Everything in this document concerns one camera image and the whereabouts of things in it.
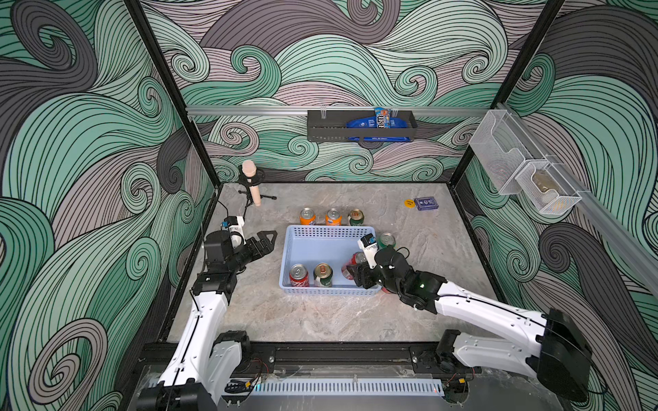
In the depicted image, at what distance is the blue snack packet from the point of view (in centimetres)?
91

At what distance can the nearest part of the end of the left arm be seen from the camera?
A: 0.59 metres

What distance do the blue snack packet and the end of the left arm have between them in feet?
1.59
